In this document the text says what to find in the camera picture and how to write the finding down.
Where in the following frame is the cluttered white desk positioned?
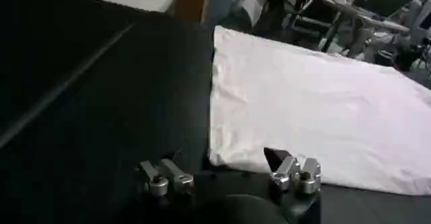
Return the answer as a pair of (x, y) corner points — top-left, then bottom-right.
(311, 0), (411, 54)

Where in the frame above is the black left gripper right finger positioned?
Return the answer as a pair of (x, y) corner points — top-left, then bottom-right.
(263, 147), (323, 195)

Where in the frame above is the black office chair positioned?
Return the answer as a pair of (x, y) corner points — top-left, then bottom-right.
(255, 0), (289, 36)

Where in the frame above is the white grey machine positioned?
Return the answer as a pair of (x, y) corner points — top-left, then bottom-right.
(407, 0), (431, 44)

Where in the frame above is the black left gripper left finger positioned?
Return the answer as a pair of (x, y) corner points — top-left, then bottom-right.
(136, 149), (195, 198)

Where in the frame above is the white printed t-shirt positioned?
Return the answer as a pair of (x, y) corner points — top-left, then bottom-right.
(207, 26), (431, 196)

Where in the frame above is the white paper sheet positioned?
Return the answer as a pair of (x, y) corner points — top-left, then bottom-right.
(241, 0), (263, 28)

